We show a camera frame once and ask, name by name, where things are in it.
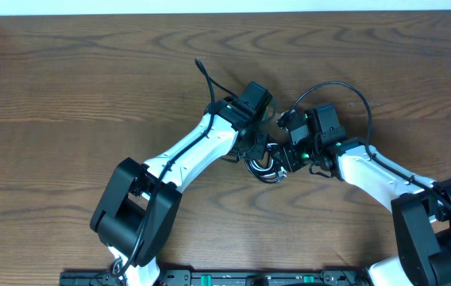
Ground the white USB cable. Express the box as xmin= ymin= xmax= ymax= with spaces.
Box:
xmin=251 ymin=158 xmax=288 ymax=179

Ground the black USB cable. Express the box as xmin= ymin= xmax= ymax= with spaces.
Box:
xmin=221 ymin=153 xmax=288 ymax=185

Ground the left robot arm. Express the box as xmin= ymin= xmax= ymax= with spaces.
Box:
xmin=90 ymin=82 xmax=272 ymax=285

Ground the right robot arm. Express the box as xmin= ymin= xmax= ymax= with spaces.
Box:
xmin=273 ymin=102 xmax=451 ymax=286

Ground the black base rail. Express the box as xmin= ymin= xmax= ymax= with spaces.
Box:
xmin=59 ymin=268 xmax=372 ymax=286

